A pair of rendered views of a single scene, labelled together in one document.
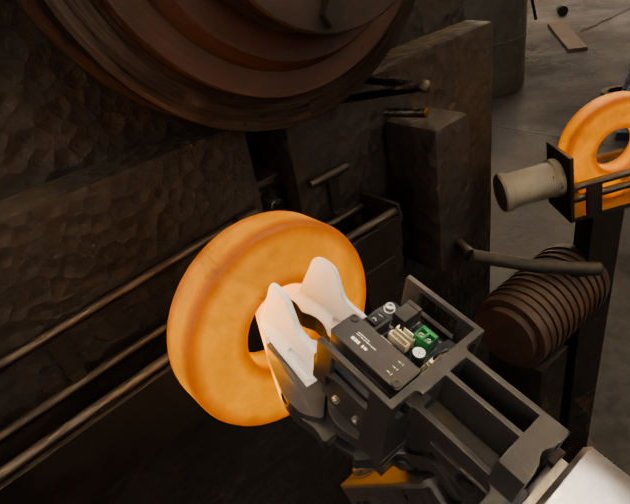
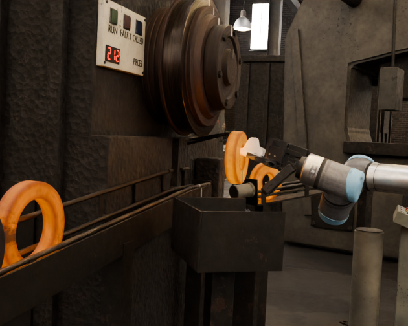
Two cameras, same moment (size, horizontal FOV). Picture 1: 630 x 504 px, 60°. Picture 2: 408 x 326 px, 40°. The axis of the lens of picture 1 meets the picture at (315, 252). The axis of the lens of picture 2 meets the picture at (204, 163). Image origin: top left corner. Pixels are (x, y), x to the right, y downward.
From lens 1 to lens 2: 1.49 m
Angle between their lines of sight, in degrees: 45
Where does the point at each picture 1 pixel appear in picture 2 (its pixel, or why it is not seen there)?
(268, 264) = (242, 138)
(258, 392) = (238, 170)
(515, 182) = (239, 187)
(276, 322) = (248, 147)
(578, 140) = (257, 174)
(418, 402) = (287, 148)
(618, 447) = not seen: outside the picture
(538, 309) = not seen: hidden behind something
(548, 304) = not seen: hidden behind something
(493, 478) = (302, 153)
